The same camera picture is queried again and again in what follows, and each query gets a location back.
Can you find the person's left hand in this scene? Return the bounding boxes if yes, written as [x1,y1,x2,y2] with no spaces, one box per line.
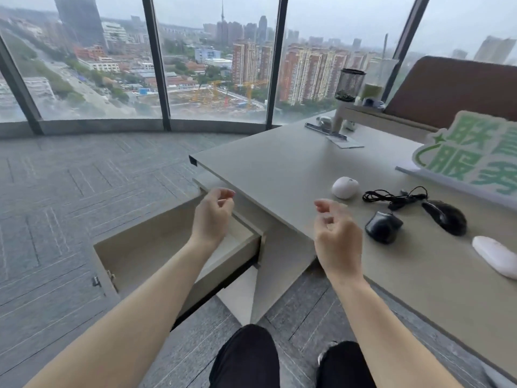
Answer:
[189,187,236,249]

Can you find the person's right hand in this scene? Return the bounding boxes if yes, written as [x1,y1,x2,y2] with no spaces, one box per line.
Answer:
[313,199,364,279]

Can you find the person's right forearm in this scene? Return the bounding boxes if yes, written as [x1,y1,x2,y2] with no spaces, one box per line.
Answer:
[325,271,463,388]

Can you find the person's left forearm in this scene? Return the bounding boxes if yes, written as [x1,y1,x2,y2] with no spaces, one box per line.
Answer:
[23,237,225,388]

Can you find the round white mouse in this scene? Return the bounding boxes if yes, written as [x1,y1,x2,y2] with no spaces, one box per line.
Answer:
[331,176,360,200]

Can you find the black computer mouse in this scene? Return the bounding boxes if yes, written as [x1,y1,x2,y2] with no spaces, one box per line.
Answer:
[365,211,404,245]

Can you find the white paper sheet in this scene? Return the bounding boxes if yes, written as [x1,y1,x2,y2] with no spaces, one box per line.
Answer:
[326,134,365,150]

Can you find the black clip bar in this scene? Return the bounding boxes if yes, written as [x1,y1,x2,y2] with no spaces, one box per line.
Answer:
[305,122,349,140]

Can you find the beige open desk drawer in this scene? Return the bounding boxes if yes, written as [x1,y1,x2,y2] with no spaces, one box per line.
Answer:
[92,179,263,321]

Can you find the white desk riser shelf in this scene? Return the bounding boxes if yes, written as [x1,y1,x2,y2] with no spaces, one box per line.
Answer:
[330,101,440,144]

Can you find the grey window sill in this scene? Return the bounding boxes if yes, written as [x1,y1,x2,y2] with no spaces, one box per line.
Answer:
[0,118,281,140]

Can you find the black mesh pen holder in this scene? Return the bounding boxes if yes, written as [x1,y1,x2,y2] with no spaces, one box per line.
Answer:
[335,68,367,103]

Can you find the clear cup with green drink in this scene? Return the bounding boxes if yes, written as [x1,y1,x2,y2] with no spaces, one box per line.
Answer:
[360,57,400,102]

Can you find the grey shoe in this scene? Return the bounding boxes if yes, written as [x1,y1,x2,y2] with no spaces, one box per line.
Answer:
[317,341,339,366]

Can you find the dark window mullion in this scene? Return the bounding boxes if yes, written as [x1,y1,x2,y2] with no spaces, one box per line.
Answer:
[265,0,290,130]
[142,0,172,132]
[381,0,432,102]
[0,34,44,136]

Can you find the green and white sign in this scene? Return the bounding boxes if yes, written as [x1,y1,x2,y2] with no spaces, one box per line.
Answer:
[396,110,517,210]

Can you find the person's right leg black trousers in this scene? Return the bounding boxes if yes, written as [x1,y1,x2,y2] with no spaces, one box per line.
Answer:
[316,341,377,388]

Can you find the person's leg black trousers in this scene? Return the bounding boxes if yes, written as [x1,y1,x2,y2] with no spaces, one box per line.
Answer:
[208,324,281,388]
[316,341,377,388]

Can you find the person's left leg black trousers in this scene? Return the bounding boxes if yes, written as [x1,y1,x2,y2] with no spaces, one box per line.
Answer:
[208,324,281,388]

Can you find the flat white mouse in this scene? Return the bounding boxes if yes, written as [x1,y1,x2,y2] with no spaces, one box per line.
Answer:
[472,236,517,280]

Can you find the black coiled cable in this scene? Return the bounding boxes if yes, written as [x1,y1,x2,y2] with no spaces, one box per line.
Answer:
[362,186,429,211]

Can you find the glossy black wired mouse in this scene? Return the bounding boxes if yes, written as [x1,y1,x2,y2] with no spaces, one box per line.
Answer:
[421,199,468,237]

